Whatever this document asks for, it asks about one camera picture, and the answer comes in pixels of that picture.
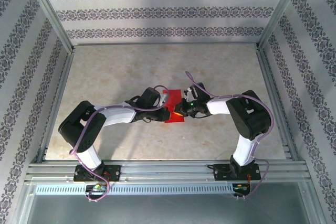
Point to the red paper sheet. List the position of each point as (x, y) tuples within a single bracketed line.
[(174, 96)]

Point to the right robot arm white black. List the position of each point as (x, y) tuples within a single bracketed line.
[(252, 119)]

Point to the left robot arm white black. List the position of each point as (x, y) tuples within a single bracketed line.
[(78, 127)]

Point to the grey sheet metal tray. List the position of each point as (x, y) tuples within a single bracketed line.
[(168, 208)]

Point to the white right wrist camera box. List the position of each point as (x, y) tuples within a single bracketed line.
[(189, 93)]

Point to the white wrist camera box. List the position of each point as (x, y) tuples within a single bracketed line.
[(164, 99), (189, 93)]

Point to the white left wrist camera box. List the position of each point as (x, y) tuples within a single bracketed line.
[(164, 99)]

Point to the long aluminium mounting rail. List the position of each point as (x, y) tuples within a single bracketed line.
[(168, 169)]

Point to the aluminium back table rail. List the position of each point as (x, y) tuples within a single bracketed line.
[(165, 43)]

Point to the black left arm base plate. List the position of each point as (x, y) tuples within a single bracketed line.
[(113, 172)]

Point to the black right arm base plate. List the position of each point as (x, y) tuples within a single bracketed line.
[(223, 172)]

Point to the aluminium right side rail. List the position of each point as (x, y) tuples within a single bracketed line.
[(267, 77)]

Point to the aluminium left side rail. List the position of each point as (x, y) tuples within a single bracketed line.
[(65, 77)]

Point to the aluminium right frame post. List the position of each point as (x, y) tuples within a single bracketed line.
[(281, 11)]

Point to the aluminium frame post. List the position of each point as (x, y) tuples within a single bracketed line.
[(50, 11), (281, 11)]

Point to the aluminium left frame post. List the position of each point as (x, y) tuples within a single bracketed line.
[(50, 11)]

